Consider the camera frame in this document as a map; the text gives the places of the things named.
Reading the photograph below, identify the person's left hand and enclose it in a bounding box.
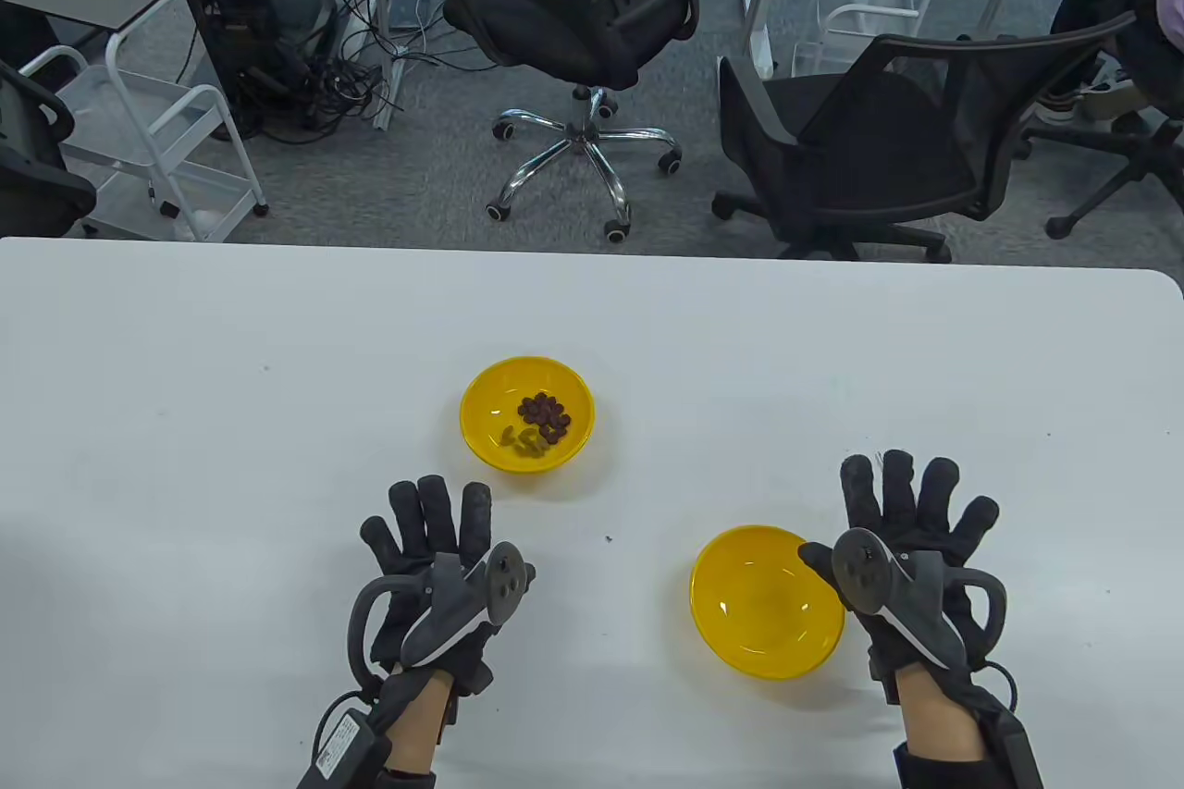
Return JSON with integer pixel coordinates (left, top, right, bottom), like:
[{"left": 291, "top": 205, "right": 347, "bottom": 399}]
[{"left": 359, "top": 475, "right": 537, "bottom": 699}]

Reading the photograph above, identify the person's right hand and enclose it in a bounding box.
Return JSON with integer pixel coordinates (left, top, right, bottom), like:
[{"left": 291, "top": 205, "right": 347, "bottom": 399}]
[{"left": 797, "top": 449, "right": 1002, "bottom": 707}]

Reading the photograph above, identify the grey hand controller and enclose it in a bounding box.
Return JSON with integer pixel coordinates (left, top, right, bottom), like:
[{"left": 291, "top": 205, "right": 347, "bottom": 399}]
[
  {"left": 831, "top": 528, "right": 1009, "bottom": 670},
  {"left": 347, "top": 539, "right": 537, "bottom": 672}
]

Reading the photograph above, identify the yellow plastic bowl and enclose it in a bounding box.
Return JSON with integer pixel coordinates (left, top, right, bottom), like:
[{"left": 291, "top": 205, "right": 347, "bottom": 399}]
[
  {"left": 689, "top": 525, "right": 846, "bottom": 681},
  {"left": 460, "top": 355, "right": 596, "bottom": 475}
]

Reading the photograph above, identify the pile of dark brown raisins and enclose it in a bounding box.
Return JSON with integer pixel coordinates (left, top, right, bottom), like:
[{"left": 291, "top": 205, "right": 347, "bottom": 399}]
[{"left": 516, "top": 393, "right": 573, "bottom": 445}]

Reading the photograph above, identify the person's right forearm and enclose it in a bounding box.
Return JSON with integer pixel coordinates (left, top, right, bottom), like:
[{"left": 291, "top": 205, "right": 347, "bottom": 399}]
[{"left": 893, "top": 669, "right": 991, "bottom": 789}]

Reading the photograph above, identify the person's left forearm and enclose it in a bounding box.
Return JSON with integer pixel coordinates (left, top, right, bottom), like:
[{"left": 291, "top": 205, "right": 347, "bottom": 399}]
[{"left": 379, "top": 669, "right": 459, "bottom": 789}]

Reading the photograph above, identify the black mesh office chair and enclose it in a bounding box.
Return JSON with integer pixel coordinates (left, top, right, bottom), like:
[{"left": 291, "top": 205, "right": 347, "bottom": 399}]
[{"left": 712, "top": 12, "right": 1137, "bottom": 263}]

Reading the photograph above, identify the white utility cart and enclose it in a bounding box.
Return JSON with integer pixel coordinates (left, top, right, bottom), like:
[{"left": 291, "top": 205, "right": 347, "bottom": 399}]
[
  {"left": 794, "top": 0, "right": 946, "bottom": 80},
  {"left": 18, "top": 31, "right": 271, "bottom": 244}
]

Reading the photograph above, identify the black office chair chrome base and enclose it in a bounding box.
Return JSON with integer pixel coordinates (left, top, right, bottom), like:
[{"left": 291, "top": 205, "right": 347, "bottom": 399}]
[{"left": 439, "top": 0, "right": 701, "bottom": 244}]

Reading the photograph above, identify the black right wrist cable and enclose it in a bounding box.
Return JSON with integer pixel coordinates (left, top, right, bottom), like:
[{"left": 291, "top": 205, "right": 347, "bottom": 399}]
[{"left": 982, "top": 658, "right": 1020, "bottom": 709}]

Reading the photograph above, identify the black left forearm strap unit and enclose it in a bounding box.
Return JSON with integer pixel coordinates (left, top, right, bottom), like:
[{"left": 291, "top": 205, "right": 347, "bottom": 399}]
[{"left": 296, "top": 692, "right": 394, "bottom": 789}]

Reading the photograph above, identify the black forearm strap unit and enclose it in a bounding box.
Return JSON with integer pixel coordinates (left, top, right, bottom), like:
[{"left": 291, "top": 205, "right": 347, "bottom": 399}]
[
  {"left": 296, "top": 692, "right": 394, "bottom": 789},
  {"left": 962, "top": 660, "right": 1046, "bottom": 789}
]

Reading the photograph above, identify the black right forearm strap unit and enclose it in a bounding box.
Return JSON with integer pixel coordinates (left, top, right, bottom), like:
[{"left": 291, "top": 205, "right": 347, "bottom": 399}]
[{"left": 962, "top": 660, "right": 1046, "bottom": 789}]

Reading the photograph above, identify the tangle of black cables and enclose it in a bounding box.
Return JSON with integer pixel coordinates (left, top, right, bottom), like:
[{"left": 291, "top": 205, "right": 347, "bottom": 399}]
[{"left": 231, "top": 40, "right": 403, "bottom": 144}]

